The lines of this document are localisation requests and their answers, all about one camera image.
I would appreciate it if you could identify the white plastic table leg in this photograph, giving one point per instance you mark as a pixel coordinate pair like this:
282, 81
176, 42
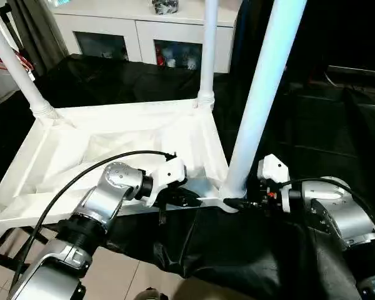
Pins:
207, 50
19, 69
262, 94

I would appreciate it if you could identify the white plastic table top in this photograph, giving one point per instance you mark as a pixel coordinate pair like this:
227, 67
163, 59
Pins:
81, 144

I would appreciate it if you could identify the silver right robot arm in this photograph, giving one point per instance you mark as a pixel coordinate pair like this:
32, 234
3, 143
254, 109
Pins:
337, 212

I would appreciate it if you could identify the black plastic mat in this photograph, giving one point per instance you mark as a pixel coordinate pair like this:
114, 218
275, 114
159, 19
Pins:
250, 256

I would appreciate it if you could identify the white cabinet with glass doors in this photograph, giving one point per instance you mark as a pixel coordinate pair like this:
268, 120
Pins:
125, 25

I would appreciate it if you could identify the dark object on cabinet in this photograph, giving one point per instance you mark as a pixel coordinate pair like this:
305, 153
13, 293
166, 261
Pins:
165, 6

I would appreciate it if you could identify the grey curtain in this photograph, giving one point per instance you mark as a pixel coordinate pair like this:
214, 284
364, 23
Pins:
40, 31

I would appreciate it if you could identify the pale blue plastic sheet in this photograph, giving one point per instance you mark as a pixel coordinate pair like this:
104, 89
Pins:
61, 2

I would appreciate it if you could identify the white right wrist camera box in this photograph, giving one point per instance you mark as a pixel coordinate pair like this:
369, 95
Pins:
272, 172

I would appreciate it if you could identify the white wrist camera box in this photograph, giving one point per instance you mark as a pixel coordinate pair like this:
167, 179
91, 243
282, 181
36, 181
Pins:
167, 175
272, 172

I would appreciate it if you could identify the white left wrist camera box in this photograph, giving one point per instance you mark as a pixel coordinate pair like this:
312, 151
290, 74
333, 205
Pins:
167, 175

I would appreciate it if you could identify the black horizontal rail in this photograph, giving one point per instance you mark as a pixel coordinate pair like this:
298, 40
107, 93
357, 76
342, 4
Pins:
359, 72

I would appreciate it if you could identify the black metal table frame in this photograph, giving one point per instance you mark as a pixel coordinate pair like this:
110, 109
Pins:
12, 250

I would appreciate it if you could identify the dark metal clothes rail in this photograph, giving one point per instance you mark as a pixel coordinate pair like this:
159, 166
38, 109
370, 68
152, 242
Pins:
0, 9

